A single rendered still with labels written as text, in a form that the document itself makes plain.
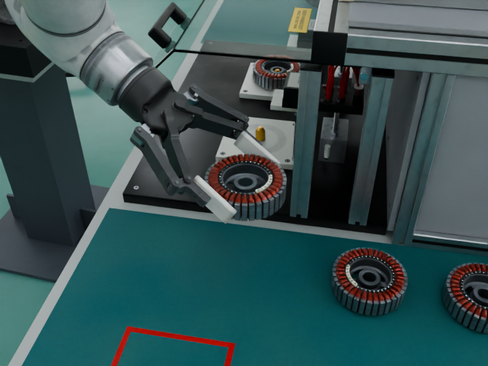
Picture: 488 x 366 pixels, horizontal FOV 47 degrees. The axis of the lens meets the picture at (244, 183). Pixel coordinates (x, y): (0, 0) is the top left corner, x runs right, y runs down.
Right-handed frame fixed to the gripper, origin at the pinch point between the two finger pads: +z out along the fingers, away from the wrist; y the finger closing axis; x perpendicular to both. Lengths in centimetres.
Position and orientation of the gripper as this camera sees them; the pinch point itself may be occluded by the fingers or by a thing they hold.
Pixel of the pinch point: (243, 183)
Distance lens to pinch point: 77.6
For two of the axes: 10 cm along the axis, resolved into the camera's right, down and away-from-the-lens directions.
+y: -5.1, 5.5, -6.6
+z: 7.4, 6.7, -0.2
